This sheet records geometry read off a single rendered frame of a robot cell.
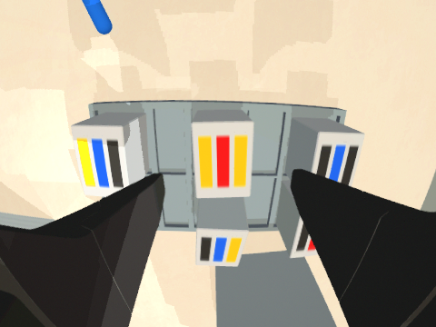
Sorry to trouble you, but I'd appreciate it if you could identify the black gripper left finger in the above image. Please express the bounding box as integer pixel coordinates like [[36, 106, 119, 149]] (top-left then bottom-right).
[[0, 173, 166, 327]]

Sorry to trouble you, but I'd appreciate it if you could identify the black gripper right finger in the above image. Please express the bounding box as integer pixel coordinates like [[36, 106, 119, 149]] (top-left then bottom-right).
[[291, 170, 436, 327]]

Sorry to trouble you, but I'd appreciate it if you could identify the blue rod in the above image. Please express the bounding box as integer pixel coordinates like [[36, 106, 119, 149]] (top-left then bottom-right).
[[83, 0, 113, 35]]

